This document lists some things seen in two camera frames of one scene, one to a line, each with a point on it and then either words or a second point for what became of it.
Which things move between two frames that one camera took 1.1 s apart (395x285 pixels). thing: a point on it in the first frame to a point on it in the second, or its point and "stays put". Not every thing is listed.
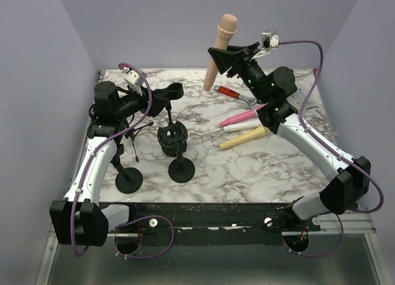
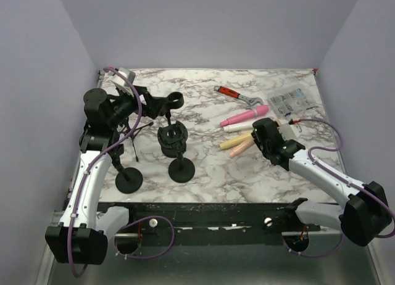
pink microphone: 242,116 stays put
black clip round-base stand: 128,179 stays put
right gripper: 225,59 to 259,144
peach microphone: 227,26 to 239,149
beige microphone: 262,131 stays put
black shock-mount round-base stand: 172,138 stays put
